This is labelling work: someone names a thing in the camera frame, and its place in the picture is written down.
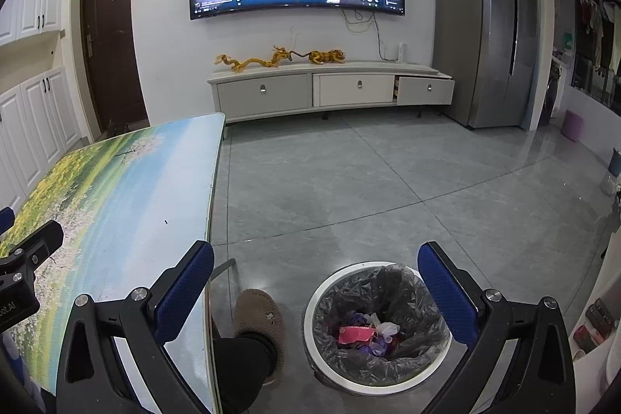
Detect white wall cupboards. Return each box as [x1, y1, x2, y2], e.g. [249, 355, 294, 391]
[0, 66, 82, 216]

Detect television cable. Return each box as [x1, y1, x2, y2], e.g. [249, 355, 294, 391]
[340, 9, 389, 61]

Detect dark brown door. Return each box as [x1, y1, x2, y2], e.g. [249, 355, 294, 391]
[73, 0, 149, 138]

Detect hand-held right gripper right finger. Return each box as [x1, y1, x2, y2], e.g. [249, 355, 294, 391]
[417, 241, 578, 414]

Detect golden dragon figurine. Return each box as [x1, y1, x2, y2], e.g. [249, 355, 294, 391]
[216, 45, 310, 74]

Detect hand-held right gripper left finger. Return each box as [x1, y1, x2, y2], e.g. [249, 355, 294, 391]
[56, 239, 217, 414]

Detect purple plastic bag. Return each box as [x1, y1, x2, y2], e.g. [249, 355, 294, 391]
[352, 311, 403, 357]

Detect grey refrigerator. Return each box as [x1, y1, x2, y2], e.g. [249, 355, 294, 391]
[433, 0, 539, 131]

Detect round white trash bin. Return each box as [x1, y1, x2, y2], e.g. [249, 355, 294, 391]
[302, 262, 453, 395]

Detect black bin liner bag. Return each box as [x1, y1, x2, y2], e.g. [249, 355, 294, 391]
[310, 263, 449, 371]

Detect landscape print table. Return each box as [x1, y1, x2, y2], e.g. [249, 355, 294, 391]
[0, 112, 238, 414]

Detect washing machine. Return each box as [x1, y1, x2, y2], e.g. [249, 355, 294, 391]
[538, 55, 571, 126]

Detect hanging clothes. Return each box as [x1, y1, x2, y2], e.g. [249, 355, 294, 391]
[577, 0, 621, 80]

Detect brown slipper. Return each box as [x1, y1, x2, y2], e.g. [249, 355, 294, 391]
[233, 289, 286, 383]

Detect person's leg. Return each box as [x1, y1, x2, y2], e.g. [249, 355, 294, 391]
[213, 331, 284, 414]

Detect white television cabinet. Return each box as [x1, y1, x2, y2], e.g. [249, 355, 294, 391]
[208, 61, 456, 124]

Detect golden tiger figurine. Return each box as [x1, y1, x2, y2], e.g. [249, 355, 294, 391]
[308, 49, 347, 66]

